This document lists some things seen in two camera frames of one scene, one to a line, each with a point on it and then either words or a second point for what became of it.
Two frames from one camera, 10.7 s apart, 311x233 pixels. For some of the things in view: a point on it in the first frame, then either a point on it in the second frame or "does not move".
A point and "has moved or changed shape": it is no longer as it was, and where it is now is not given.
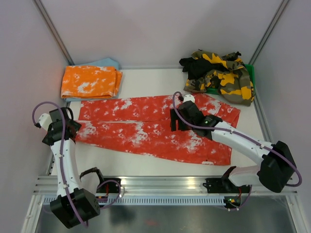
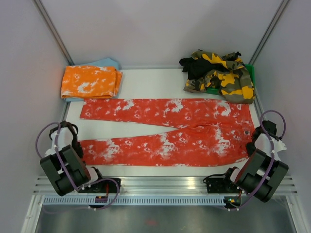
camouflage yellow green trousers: (234, 83) does not move
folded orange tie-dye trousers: (90, 82) does not move
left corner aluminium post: (52, 26) does not move
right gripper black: (173, 122) -> (249, 148)
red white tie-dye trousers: (141, 126) has moved or changed shape
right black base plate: (224, 185) does not move
